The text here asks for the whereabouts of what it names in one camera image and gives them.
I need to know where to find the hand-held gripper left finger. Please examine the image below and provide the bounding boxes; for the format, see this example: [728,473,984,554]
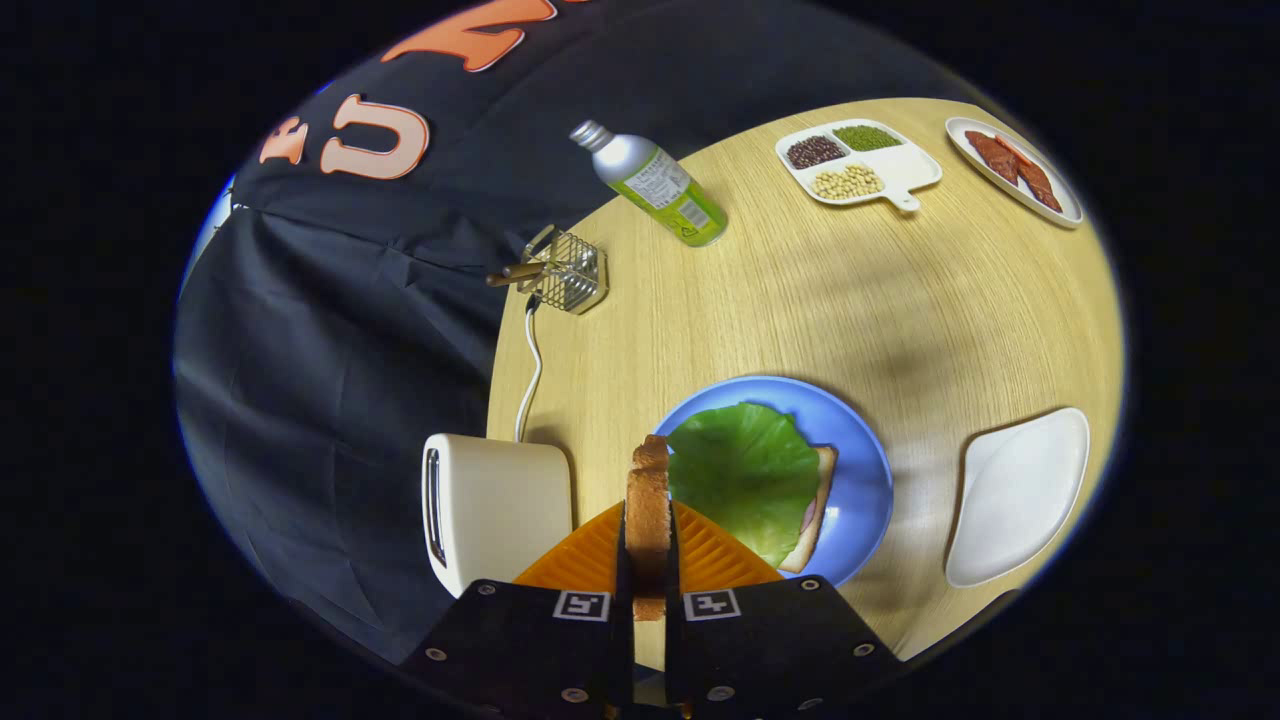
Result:
[398,500,633,716]

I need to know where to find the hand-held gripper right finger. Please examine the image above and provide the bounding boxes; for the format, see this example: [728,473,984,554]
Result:
[665,500,906,716]

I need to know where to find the toasted bread slice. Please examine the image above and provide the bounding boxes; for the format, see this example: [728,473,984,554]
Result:
[625,434,673,622]

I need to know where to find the green lettuce leaf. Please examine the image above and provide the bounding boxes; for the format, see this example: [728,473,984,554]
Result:
[666,402,823,569]

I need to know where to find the cream toaster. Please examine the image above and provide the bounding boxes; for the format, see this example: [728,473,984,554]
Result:
[421,433,574,599]

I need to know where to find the white bread slice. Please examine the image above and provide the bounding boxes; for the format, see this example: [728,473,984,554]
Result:
[778,445,839,575]

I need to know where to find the blue round plate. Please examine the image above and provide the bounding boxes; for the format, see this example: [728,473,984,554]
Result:
[652,375,894,588]

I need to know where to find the white square plate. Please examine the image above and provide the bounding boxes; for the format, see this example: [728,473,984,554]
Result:
[944,406,1091,589]

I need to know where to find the silver bottle with green label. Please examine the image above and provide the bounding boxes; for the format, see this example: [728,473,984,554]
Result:
[570,120,729,249]

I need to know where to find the yellow soybeans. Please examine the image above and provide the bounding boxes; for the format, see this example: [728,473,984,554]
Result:
[811,163,886,200]

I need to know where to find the dark red beans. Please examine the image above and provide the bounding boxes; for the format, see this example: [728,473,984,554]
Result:
[786,135,849,170]

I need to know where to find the white divided tray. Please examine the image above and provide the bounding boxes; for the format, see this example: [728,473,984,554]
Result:
[775,119,944,213]

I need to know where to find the green mung beans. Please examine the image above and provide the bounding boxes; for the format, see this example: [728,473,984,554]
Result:
[833,124,903,153]

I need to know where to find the large brown meat piece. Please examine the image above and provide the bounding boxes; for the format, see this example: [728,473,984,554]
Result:
[965,130,1021,186]

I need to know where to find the small brown meat piece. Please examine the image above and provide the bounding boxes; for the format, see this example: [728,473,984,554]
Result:
[1015,155,1064,213]

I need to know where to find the white oval plate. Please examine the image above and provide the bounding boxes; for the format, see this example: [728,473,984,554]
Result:
[945,116,1085,230]

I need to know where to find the white power cable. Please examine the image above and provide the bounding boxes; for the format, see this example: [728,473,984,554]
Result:
[514,295,544,444]

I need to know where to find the small metal wire basket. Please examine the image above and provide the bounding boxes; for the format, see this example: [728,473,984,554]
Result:
[486,224,610,317]

